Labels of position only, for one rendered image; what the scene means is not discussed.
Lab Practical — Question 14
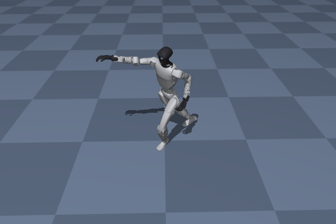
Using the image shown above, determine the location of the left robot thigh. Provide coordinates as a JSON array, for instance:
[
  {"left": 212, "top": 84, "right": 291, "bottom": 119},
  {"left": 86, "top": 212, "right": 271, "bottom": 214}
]
[{"left": 157, "top": 95, "right": 181, "bottom": 134}]

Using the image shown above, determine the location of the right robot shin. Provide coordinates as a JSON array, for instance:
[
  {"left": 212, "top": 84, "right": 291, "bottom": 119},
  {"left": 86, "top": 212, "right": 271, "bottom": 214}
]
[{"left": 175, "top": 109, "right": 193, "bottom": 120}]

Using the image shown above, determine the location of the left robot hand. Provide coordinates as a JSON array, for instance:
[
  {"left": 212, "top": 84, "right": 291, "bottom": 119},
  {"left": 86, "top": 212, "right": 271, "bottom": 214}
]
[{"left": 175, "top": 95, "right": 190, "bottom": 111}]

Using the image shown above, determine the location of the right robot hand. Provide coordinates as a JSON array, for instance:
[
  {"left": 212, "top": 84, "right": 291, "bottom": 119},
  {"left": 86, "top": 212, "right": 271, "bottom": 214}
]
[{"left": 96, "top": 55, "right": 118, "bottom": 62}]

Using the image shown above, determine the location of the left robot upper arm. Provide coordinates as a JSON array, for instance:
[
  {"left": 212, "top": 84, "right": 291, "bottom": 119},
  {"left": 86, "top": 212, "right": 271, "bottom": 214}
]
[{"left": 172, "top": 69, "right": 191, "bottom": 82}]

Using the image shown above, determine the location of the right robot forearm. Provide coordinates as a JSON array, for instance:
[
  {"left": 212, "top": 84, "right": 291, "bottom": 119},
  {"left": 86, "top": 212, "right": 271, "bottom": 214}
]
[{"left": 114, "top": 55, "right": 133, "bottom": 64}]

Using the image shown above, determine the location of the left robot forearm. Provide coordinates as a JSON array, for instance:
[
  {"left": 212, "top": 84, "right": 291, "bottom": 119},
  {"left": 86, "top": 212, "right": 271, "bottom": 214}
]
[{"left": 183, "top": 77, "right": 192, "bottom": 99}]

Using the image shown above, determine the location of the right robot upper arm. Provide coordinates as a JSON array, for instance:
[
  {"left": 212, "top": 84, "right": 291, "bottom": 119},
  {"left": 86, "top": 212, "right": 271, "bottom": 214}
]
[{"left": 132, "top": 57, "right": 159, "bottom": 67}]

